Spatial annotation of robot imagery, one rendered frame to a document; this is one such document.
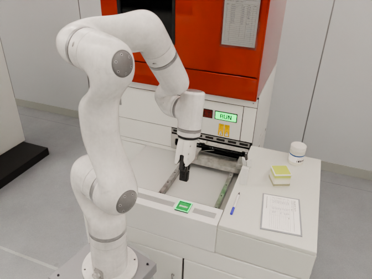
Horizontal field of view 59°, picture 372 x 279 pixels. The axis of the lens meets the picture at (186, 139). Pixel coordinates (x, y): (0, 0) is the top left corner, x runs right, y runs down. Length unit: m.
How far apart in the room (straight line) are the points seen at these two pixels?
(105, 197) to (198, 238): 0.53
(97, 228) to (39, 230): 1.74
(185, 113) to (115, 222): 0.41
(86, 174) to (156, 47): 0.40
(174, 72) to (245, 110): 0.79
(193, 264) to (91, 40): 1.00
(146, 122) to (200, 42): 0.59
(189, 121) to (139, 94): 0.79
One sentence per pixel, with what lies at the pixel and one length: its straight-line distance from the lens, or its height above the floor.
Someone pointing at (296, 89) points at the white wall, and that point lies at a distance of 3.18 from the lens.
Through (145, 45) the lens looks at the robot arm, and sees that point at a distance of 0.87.
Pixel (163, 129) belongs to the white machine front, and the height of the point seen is 0.95.
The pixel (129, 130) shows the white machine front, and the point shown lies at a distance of 2.00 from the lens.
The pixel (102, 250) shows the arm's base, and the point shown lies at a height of 1.02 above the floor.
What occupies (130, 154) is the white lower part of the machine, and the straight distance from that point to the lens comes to 2.09.
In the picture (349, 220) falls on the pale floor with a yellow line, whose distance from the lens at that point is 3.02.
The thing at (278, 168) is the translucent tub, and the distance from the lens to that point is 1.48.
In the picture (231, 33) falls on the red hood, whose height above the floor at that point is 1.52.
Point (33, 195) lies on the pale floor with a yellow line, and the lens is 3.13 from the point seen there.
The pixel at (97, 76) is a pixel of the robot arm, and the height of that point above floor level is 1.60.
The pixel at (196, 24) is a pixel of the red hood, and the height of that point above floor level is 1.55.
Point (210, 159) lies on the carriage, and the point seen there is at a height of 0.88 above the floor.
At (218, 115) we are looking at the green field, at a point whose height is 1.10.
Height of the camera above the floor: 1.83
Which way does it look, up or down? 30 degrees down
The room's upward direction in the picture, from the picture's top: 2 degrees clockwise
